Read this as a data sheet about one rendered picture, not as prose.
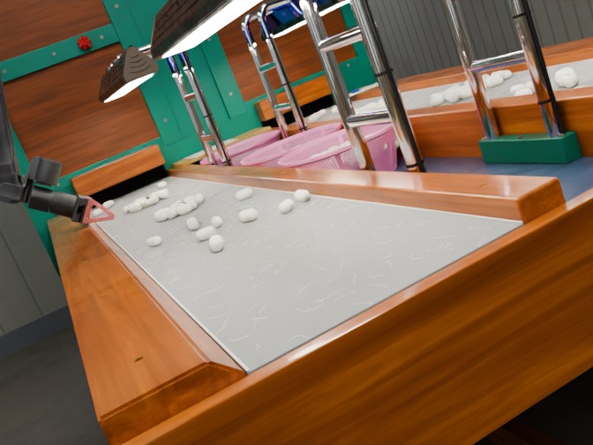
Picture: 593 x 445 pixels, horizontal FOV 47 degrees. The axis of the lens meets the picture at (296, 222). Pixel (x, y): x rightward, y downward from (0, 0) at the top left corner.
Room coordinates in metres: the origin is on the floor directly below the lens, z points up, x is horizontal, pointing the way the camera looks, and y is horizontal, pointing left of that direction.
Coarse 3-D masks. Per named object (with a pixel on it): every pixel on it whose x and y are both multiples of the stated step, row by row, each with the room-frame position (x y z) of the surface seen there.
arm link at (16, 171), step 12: (0, 72) 1.76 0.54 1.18; (0, 84) 1.73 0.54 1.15; (0, 96) 1.72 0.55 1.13; (0, 108) 1.71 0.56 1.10; (0, 120) 1.70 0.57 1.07; (0, 132) 1.69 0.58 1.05; (0, 144) 1.69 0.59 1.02; (12, 144) 1.71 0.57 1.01; (0, 156) 1.68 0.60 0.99; (12, 156) 1.69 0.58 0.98; (0, 168) 1.67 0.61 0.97; (12, 168) 1.67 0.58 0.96; (0, 180) 1.66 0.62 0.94; (12, 180) 1.66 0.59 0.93
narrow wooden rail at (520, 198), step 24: (192, 168) 2.05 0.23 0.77; (216, 168) 1.81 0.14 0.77; (240, 168) 1.62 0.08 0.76; (264, 168) 1.47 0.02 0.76; (288, 168) 1.34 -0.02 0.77; (312, 192) 1.12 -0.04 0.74; (336, 192) 1.02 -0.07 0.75; (360, 192) 0.94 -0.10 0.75; (384, 192) 0.87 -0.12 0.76; (408, 192) 0.81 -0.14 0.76; (432, 192) 0.76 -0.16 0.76; (456, 192) 0.72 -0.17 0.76; (480, 192) 0.68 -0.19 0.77; (504, 192) 0.65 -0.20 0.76; (528, 192) 0.62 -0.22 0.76; (552, 192) 0.63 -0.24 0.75; (504, 216) 0.64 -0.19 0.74; (528, 216) 0.62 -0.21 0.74
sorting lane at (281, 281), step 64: (192, 192) 1.72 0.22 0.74; (256, 192) 1.35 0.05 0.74; (192, 256) 1.02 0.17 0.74; (256, 256) 0.88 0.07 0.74; (320, 256) 0.76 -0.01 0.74; (384, 256) 0.68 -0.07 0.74; (448, 256) 0.61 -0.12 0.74; (192, 320) 0.73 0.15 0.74; (256, 320) 0.64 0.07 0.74; (320, 320) 0.58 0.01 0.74
